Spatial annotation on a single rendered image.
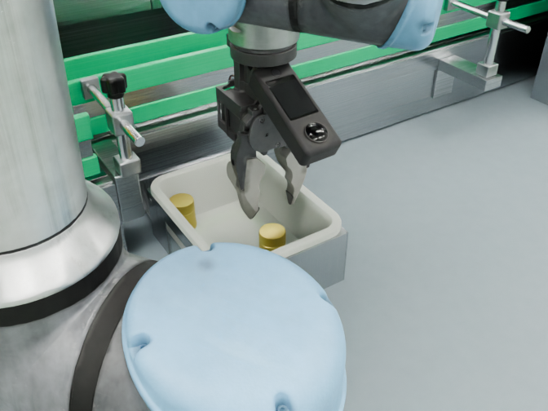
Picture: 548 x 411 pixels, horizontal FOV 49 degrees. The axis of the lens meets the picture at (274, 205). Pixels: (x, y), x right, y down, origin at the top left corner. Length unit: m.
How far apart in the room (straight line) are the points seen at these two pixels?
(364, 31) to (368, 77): 0.57
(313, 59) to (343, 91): 0.08
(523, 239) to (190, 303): 0.66
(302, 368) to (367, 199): 0.65
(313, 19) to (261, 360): 0.28
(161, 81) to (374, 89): 0.39
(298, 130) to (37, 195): 0.35
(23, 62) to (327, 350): 0.19
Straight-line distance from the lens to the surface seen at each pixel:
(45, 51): 0.29
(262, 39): 0.62
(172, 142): 0.88
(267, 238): 0.75
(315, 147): 0.60
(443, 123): 1.17
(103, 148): 0.82
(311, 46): 0.97
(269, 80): 0.64
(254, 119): 0.66
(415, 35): 0.47
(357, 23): 0.47
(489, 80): 1.10
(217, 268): 0.33
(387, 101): 1.10
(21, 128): 0.29
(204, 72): 0.88
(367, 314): 0.75
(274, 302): 0.32
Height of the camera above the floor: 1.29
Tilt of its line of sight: 36 degrees down
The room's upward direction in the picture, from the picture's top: straight up
